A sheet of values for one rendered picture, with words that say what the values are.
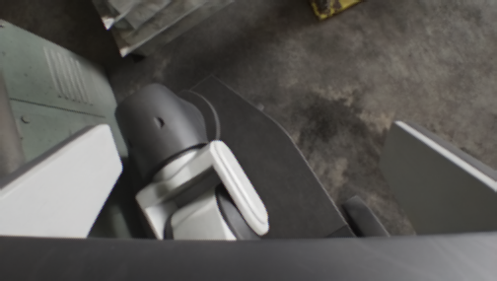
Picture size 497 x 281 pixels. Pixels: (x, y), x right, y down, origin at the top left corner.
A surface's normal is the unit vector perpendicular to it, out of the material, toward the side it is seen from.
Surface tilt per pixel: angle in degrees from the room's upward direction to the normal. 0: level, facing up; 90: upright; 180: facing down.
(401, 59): 0
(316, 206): 0
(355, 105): 0
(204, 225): 29
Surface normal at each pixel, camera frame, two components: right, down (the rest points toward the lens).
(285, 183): -0.19, -0.06
